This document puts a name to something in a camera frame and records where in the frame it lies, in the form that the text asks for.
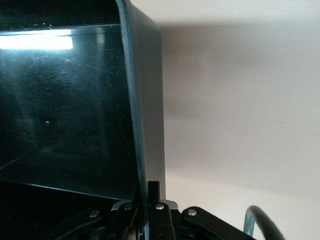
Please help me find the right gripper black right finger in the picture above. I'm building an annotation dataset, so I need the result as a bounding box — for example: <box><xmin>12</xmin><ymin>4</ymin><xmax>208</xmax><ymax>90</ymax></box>
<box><xmin>148</xmin><ymin>181</ymin><xmax>180</xmax><ymax>240</ymax></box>

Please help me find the black plastic box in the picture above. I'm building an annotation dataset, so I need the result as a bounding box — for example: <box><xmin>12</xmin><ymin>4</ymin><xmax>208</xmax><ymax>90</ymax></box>
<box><xmin>0</xmin><ymin>0</ymin><xmax>168</xmax><ymax>240</ymax></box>

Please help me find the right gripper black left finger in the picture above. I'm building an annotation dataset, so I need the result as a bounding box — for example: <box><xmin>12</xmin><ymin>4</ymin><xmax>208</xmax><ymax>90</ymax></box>
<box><xmin>109</xmin><ymin>201</ymin><xmax>142</xmax><ymax>240</ymax></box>

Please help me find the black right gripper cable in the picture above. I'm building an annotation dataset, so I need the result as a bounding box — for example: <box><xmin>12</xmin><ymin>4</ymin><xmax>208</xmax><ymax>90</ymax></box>
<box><xmin>243</xmin><ymin>204</ymin><xmax>287</xmax><ymax>240</ymax></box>

